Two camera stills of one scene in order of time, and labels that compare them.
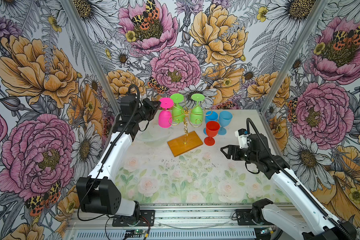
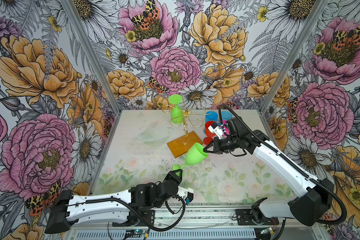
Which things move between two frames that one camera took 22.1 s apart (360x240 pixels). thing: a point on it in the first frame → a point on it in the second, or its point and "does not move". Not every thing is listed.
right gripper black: x=231 y=148 → x=215 y=143
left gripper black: x=151 y=104 → x=172 y=175
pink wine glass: x=165 y=119 → x=224 y=125
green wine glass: x=178 y=114 does not move
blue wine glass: x=225 y=119 does not move
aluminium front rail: x=177 y=222 does not move
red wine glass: x=212 y=129 does not move
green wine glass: x=196 y=114 → x=196 y=155
